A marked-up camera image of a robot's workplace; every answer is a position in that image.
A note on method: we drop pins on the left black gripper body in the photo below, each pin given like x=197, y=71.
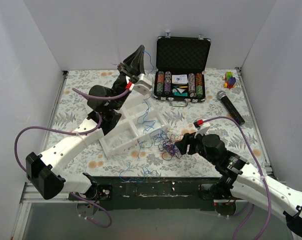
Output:
x=127, y=70

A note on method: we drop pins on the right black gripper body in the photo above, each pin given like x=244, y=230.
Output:
x=189, y=145

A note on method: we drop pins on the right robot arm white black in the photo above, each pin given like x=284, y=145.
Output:
x=242, y=180

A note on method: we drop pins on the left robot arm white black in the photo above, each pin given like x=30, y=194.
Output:
x=44, y=170

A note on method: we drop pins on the floral patterned table mat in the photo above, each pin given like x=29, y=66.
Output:
x=156, y=155

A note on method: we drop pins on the white plastic compartment tray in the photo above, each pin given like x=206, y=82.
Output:
x=128, y=125

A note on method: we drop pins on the black poker chip case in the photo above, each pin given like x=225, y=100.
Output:
x=180, y=62

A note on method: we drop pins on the black handheld microphone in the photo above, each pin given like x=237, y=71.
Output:
x=221, y=95

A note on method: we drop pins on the colourful toy block train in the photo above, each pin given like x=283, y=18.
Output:
x=229, y=80

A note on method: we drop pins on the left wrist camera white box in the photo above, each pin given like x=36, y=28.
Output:
x=143, y=85

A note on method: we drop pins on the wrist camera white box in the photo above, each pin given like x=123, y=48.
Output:
x=202, y=126
x=143, y=85

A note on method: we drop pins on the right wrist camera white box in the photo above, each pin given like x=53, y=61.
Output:
x=202, y=126

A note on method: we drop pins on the black metal base plate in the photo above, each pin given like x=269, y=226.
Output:
x=115, y=193

